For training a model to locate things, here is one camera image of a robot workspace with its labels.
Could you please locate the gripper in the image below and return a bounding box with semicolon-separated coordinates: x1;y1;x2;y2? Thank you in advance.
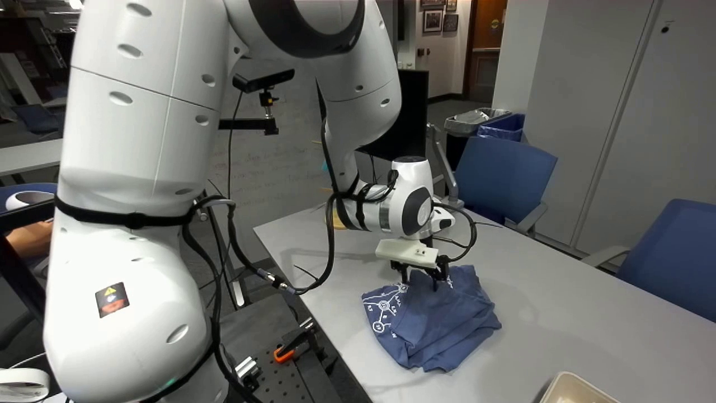
390;236;451;293

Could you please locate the blue printed cloth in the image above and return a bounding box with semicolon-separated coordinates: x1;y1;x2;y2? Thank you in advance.
361;264;503;373

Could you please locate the blue chair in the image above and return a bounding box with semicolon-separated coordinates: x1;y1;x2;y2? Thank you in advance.
581;198;716;325
453;135;559;236

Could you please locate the black and orange clamp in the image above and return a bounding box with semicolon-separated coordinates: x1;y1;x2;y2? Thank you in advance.
272;318;318;364

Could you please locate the black monitor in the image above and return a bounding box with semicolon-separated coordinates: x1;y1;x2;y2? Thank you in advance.
357;68;431;163

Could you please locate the grey lined trash bin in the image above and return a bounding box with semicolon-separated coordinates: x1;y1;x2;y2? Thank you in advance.
444;107;513;170

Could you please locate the blue recycling bin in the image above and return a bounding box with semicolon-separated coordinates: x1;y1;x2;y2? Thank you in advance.
477;113;526;143

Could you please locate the silver metal clamp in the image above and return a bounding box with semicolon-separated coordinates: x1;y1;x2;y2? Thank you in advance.
234;355;264;391

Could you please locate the beige tray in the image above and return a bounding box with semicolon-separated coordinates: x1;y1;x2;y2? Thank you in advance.
539;371;625;403

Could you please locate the wooden door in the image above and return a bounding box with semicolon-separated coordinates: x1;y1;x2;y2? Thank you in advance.
463;0;509;103

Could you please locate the group of framed pictures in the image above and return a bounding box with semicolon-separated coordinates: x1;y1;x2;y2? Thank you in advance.
419;0;460;35

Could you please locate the white cabinet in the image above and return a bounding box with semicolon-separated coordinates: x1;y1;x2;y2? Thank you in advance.
522;0;716;257

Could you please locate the white table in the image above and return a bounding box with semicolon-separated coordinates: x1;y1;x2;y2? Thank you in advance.
0;138;64;178

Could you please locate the white hand controller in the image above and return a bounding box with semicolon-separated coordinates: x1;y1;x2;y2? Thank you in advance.
0;367;51;403

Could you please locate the camera on mount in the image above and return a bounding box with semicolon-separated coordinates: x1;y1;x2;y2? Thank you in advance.
218;68;296;137

